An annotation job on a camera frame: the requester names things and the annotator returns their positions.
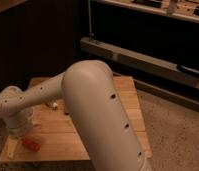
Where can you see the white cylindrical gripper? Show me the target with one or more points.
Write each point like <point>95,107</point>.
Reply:
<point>18,126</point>

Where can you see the wooden shelf with items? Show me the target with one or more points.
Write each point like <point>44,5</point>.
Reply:
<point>177,9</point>

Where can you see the vertical metal pole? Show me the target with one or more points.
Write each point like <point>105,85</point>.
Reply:
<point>91,34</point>

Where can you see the wooden folding table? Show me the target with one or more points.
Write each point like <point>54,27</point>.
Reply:
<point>58,138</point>

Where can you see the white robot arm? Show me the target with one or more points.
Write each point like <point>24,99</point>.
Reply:
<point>96,110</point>

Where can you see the grey metal beam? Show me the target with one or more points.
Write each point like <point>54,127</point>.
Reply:
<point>161,70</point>

